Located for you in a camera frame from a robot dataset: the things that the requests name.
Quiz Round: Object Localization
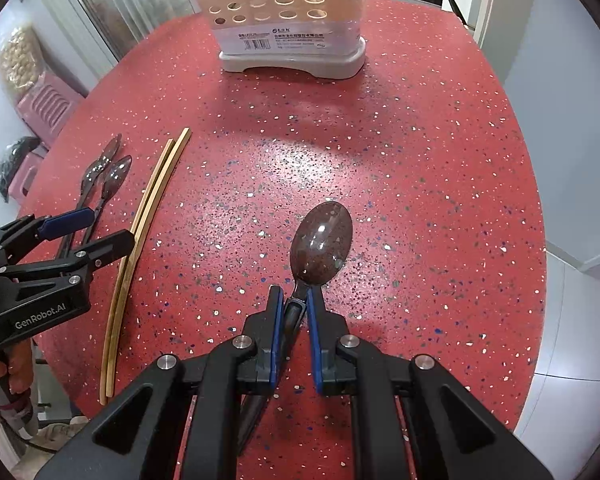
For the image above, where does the black plastic bag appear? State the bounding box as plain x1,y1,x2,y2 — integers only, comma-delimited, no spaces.
0,137,41,201

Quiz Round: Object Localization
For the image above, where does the pink plastic stool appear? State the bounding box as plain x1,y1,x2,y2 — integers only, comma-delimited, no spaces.
7,152,48,202
17,70,87,142

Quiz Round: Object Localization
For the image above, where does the dark translucent plastic spoon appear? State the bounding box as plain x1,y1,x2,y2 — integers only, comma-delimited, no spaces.
57,158,108,256
80,155,133,248
75,133,123,211

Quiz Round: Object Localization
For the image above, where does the person's left hand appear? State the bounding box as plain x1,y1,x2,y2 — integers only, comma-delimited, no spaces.
0,342,34,396

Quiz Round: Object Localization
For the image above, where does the bag of beige snacks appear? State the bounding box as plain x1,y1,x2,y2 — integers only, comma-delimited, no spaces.
0,25,47,92

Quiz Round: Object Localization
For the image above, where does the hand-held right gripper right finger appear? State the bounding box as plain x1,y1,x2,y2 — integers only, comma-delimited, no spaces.
307,287,551,480

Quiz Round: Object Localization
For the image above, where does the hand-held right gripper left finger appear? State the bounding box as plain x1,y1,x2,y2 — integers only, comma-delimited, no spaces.
45,285,285,480

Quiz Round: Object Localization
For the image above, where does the glass sliding door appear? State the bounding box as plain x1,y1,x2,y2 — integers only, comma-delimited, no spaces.
45,0,203,63

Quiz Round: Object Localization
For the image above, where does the wooden chopstick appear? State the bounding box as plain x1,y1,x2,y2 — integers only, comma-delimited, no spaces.
105,127,193,398
99,138,175,406

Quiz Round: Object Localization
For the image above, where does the beige plastic utensil holder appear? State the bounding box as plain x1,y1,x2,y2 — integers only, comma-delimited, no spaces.
182,0,368,81

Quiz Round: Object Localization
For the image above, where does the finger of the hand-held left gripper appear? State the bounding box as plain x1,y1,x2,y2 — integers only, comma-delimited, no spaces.
0,230,136,283
0,208,95,261

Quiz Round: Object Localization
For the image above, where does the metal spoon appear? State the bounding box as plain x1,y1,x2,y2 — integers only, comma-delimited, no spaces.
237,201,353,456

